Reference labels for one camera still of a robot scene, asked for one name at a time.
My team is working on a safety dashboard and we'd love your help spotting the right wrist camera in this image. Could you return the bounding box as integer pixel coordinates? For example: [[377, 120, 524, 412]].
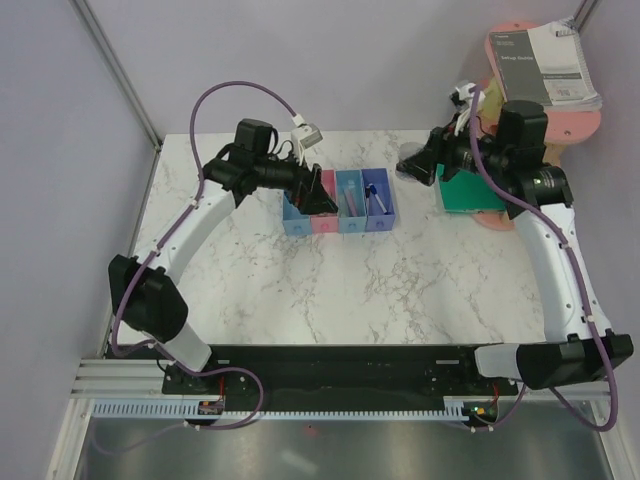
[[449, 81, 477, 111]]

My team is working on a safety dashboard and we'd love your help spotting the spiral notebook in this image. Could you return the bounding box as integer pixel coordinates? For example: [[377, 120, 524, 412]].
[[527, 17, 602, 112]]

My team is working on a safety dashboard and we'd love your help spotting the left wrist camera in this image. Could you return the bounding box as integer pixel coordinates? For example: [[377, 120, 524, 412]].
[[290, 114, 323, 164]]

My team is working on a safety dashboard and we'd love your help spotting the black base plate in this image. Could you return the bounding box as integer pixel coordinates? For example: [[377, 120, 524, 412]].
[[102, 343, 521, 414]]

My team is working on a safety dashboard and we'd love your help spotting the purple bin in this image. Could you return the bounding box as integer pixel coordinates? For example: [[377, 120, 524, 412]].
[[361, 168, 396, 233]]

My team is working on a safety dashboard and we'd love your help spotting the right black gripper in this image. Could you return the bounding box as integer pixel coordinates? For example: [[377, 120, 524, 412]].
[[398, 111, 511, 186]]

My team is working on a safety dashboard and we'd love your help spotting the clear jar of clips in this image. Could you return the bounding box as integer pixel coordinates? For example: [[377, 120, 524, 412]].
[[398, 142, 424, 161]]

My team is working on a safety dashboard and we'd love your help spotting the pink tiered shelf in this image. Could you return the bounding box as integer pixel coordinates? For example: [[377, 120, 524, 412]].
[[472, 36, 601, 231]]

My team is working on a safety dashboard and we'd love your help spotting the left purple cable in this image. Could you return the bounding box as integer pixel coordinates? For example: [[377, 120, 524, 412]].
[[92, 80, 301, 455]]

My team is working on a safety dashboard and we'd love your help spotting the pink bin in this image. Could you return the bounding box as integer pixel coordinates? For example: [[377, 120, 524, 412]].
[[310, 169, 339, 234]]

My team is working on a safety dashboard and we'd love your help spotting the blue cap marker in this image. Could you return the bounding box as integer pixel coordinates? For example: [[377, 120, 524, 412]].
[[370, 194, 389, 215]]

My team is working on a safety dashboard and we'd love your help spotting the pink highlighter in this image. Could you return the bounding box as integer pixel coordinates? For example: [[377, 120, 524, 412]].
[[344, 187, 359, 217]]

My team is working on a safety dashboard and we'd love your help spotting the setup guide booklet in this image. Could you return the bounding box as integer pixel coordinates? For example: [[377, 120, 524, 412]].
[[489, 30, 552, 108]]

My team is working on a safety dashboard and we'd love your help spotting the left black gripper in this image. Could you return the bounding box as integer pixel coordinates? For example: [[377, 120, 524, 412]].
[[254, 143, 337, 215]]

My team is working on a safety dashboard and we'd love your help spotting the green cutting mat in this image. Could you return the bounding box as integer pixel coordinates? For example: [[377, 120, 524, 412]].
[[436, 165, 505, 214]]

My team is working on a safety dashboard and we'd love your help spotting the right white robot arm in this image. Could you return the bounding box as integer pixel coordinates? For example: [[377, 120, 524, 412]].
[[396, 100, 634, 394]]

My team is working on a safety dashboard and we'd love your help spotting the light blue bin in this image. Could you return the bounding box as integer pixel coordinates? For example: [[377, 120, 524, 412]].
[[282, 195, 312, 236]]

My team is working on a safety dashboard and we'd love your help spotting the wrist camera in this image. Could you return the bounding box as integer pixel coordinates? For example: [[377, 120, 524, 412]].
[[449, 81, 477, 111], [290, 114, 323, 164]]

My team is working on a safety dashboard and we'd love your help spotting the aluminium rail frame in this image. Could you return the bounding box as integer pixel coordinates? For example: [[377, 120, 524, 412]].
[[47, 355, 626, 479]]

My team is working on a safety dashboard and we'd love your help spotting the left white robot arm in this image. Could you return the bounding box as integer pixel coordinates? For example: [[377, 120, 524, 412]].
[[108, 116, 338, 393]]

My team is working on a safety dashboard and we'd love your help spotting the green highlighter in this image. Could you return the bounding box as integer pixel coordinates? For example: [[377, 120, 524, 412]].
[[340, 189, 351, 217]]

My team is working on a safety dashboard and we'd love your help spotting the medium blue bin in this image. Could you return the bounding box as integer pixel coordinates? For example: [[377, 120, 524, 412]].
[[335, 170, 367, 234]]

